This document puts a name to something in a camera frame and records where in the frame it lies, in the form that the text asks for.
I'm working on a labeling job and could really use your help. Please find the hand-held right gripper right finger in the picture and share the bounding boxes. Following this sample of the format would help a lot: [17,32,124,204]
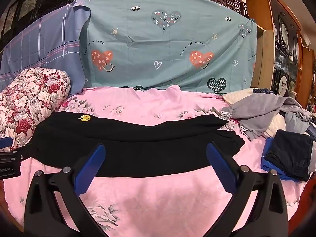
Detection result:
[206,142,289,237]

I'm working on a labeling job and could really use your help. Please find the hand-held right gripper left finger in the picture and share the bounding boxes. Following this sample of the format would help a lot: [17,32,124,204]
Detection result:
[23,144,109,237]

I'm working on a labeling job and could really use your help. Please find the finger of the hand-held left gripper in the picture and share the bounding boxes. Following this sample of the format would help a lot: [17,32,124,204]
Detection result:
[0,137,13,149]
[0,146,34,161]

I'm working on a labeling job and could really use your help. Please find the black pants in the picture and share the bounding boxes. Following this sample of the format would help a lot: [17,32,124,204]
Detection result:
[23,111,245,178]

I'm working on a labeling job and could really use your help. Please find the bright blue folded garment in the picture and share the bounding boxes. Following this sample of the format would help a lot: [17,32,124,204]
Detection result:
[260,137,309,182]

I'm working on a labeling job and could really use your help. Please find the red floral quilt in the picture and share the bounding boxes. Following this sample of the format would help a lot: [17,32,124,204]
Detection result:
[0,67,71,151]

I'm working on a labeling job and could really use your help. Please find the grey garment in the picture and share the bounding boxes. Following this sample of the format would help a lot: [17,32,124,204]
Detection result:
[221,95,313,141]

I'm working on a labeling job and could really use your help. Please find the pink floral bedsheet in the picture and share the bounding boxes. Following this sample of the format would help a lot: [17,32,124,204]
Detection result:
[11,85,309,237]

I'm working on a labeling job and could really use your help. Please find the dark navy folded clothes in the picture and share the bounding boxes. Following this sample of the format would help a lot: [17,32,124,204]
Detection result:
[265,130,315,182]

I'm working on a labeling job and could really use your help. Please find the cream pillow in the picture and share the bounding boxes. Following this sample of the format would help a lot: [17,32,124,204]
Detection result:
[222,87,309,139]

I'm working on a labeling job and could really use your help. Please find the blue plaid sheet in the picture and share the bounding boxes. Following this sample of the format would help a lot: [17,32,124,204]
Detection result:
[0,0,92,97]

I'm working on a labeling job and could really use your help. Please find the decorative plate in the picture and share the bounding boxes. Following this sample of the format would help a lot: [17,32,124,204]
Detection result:
[279,75,290,95]
[280,22,290,45]

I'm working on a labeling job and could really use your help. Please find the teal heart-print sheet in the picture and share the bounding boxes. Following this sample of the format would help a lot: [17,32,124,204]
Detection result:
[79,0,258,94]

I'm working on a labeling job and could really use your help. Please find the wooden display cabinet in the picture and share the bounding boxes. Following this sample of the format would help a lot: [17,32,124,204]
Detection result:
[244,0,316,109]

